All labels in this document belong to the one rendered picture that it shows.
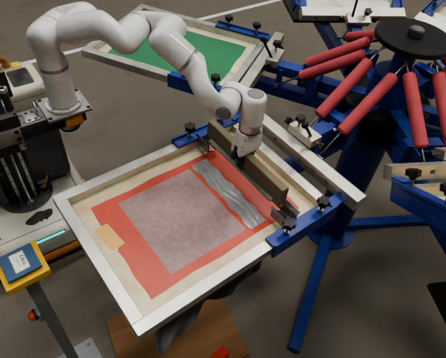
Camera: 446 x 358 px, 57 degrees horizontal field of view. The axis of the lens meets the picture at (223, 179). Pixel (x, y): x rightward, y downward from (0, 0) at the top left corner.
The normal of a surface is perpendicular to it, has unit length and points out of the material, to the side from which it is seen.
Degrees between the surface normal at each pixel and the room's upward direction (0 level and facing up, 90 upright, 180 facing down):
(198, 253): 0
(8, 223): 0
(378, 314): 0
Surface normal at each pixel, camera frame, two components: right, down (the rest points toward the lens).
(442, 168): 0.15, 0.26
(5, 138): 0.57, 0.63
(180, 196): 0.07, -0.68
